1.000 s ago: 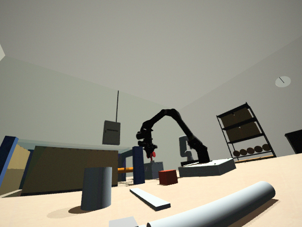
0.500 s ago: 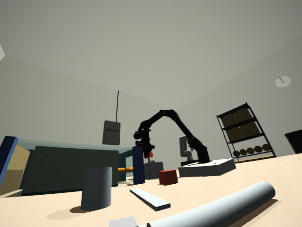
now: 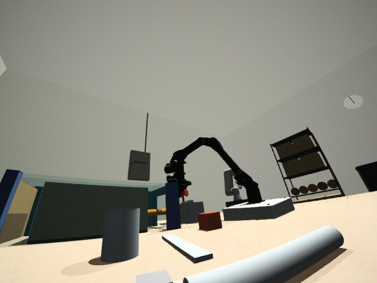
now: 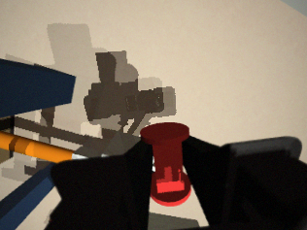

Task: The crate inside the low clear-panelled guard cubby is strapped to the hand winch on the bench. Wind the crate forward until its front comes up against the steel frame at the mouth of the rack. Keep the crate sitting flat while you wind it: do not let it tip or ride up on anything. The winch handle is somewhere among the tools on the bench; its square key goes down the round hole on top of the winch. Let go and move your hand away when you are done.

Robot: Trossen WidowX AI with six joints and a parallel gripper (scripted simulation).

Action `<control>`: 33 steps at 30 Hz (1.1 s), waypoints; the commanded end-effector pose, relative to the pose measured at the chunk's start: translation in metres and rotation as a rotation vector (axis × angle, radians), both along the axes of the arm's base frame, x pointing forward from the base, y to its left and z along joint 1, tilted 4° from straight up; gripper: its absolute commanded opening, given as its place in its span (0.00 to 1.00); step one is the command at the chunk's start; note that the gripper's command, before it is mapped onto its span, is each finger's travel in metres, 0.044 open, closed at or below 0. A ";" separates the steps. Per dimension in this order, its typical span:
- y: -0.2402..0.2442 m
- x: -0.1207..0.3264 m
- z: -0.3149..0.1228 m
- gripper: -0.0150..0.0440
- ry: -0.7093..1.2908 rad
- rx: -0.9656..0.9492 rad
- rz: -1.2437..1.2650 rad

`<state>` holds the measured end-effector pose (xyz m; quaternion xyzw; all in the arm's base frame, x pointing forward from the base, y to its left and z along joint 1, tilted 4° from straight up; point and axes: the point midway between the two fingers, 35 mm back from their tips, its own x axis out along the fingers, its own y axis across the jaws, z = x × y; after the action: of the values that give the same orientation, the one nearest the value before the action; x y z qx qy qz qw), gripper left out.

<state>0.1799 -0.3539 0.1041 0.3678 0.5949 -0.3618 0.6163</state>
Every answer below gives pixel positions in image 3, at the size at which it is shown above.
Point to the winch handle with red knob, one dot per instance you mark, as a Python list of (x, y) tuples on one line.
[(186, 193)]

